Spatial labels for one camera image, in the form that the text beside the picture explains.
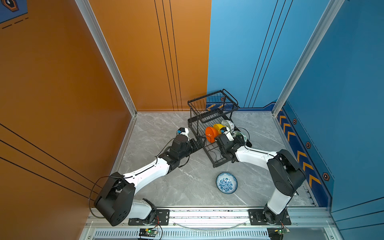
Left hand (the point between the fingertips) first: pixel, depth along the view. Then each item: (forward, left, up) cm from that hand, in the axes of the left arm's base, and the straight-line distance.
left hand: (203, 139), depth 82 cm
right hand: (+6, -23, -8) cm, 25 cm away
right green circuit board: (-40, -35, -19) cm, 57 cm away
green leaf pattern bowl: (+13, -23, -12) cm, 29 cm away
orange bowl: (+12, -6, -12) cm, 18 cm away
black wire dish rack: (+42, -5, -19) cm, 46 cm away
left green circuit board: (-41, +27, -19) cm, 53 cm away
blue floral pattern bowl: (-18, -13, -17) cm, 28 cm away
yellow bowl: (+14, -10, -6) cm, 19 cm away
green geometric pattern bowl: (+17, -17, -8) cm, 26 cm away
